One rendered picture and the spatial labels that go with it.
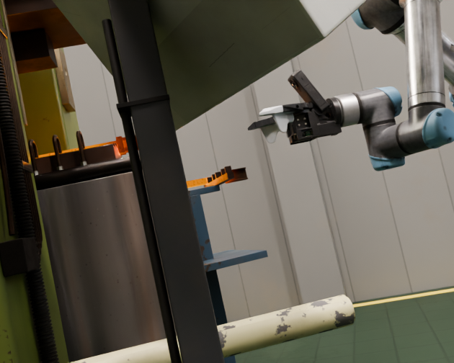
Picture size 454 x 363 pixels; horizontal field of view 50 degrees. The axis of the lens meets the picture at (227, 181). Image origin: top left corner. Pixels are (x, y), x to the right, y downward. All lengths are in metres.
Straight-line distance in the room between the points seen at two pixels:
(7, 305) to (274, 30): 0.46
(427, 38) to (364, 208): 2.61
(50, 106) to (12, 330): 0.81
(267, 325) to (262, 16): 0.43
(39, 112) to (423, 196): 2.87
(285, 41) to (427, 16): 0.76
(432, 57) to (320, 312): 0.64
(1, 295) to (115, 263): 0.30
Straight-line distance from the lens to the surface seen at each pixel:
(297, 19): 0.44
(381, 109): 1.18
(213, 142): 3.86
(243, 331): 0.72
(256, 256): 1.43
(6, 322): 0.68
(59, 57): 1.44
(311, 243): 3.56
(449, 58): 1.44
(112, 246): 0.93
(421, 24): 1.18
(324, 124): 1.15
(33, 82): 1.41
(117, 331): 0.95
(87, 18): 0.67
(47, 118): 1.38
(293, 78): 1.15
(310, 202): 3.54
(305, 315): 0.73
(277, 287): 3.80
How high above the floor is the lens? 0.79
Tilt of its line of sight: 4 degrees up
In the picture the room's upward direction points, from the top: 12 degrees counter-clockwise
